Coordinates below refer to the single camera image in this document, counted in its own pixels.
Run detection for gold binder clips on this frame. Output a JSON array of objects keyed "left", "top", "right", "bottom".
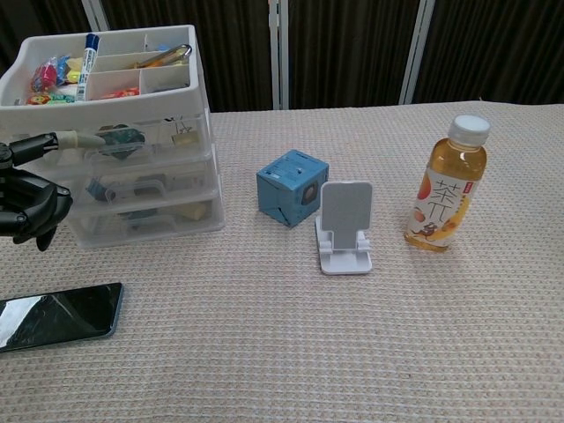
[{"left": 168, "top": 117, "right": 197, "bottom": 147}]

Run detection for white phone stand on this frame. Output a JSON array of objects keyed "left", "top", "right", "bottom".
[{"left": 314, "top": 180, "right": 375, "bottom": 277}]

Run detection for yellow sponge piece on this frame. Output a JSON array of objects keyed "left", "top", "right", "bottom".
[{"left": 182, "top": 203, "right": 208, "bottom": 222}]

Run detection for white partition frame post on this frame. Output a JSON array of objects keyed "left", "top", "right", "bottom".
[
  {"left": 267, "top": 0, "right": 290, "bottom": 111},
  {"left": 81, "top": 0, "right": 112, "bottom": 33},
  {"left": 397, "top": 0, "right": 438, "bottom": 105}
]

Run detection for tea bottle with white cap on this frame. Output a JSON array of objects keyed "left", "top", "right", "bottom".
[{"left": 404, "top": 114, "right": 491, "bottom": 256}]

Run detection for yellow candy packet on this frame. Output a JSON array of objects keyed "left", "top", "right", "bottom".
[{"left": 56, "top": 56, "right": 85, "bottom": 83}]

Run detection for dark ribbed partition panel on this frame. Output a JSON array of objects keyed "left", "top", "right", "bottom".
[
  {"left": 286, "top": 0, "right": 420, "bottom": 109},
  {"left": 102, "top": 0, "right": 283, "bottom": 114},
  {"left": 0, "top": 0, "right": 92, "bottom": 76},
  {"left": 415, "top": 0, "right": 564, "bottom": 107}
]

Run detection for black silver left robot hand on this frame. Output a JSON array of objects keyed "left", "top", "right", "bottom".
[{"left": 0, "top": 130, "right": 107, "bottom": 253}]

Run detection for white plastic drawer organizer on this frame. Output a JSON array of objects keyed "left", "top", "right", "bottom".
[{"left": 0, "top": 24, "right": 226, "bottom": 250}]

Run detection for blue cube box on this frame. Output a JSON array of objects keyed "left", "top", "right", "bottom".
[{"left": 256, "top": 148, "right": 330, "bottom": 228}]

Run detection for black smartphone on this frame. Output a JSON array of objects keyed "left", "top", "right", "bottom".
[{"left": 0, "top": 282, "right": 124, "bottom": 353}]

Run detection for lion print snack packet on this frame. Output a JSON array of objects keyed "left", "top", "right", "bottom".
[{"left": 25, "top": 93, "right": 77, "bottom": 107}]

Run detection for blue clip item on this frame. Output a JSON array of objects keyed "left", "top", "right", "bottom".
[{"left": 85, "top": 177, "right": 117, "bottom": 204}]

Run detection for pink blue candy packet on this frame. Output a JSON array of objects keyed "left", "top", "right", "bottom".
[{"left": 29, "top": 61, "right": 59, "bottom": 92}]

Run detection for beige woven tablecloth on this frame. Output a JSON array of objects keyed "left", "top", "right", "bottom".
[{"left": 0, "top": 100, "right": 564, "bottom": 423}]

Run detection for blue cap whiteboard marker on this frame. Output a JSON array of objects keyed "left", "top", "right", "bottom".
[{"left": 74, "top": 33, "right": 104, "bottom": 103}]

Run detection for red snack packet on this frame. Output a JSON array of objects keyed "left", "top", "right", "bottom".
[{"left": 102, "top": 87, "right": 142, "bottom": 100}]

